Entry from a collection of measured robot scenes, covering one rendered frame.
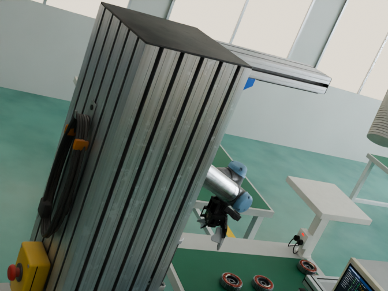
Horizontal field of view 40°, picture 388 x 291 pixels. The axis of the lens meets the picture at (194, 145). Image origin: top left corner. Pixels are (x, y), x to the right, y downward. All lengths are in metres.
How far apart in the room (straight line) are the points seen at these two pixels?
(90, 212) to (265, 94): 6.07
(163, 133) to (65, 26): 4.97
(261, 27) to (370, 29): 1.63
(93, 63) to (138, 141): 0.21
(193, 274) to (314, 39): 4.91
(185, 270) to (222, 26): 4.21
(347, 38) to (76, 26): 3.52
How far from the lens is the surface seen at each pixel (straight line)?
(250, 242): 3.17
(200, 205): 3.37
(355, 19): 7.38
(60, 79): 6.16
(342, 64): 7.51
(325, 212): 2.80
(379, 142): 3.14
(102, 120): 1.06
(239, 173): 2.01
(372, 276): 2.18
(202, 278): 2.69
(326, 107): 7.66
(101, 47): 1.12
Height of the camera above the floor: 2.23
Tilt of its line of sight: 21 degrees down
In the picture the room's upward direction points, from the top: 22 degrees clockwise
